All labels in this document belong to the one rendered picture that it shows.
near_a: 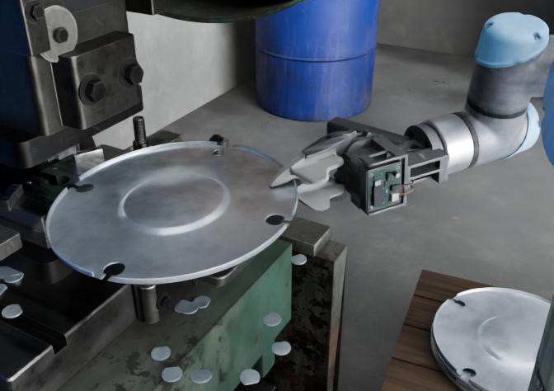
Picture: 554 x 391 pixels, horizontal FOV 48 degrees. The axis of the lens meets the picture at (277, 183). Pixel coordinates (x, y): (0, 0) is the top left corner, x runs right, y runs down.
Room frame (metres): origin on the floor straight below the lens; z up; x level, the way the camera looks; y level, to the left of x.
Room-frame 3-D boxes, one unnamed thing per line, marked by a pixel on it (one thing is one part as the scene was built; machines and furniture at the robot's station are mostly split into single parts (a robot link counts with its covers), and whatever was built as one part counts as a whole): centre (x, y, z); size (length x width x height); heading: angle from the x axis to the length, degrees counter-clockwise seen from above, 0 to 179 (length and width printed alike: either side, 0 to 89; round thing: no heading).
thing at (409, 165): (0.68, -0.14, 0.81); 0.12 x 0.09 x 0.08; 113
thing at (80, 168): (0.70, 0.28, 0.76); 0.15 x 0.09 x 0.05; 151
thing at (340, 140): (0.68, -0.07, 0.83); 0.09 x 0.02 x 0.05; 113
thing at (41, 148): (0.70, 0.29, 0.86); 0.20 x 0.16 x 0.05; 151
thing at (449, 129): (0.72, -0.21, 0.82); 0.08 x 0.05 x 0.08; 23
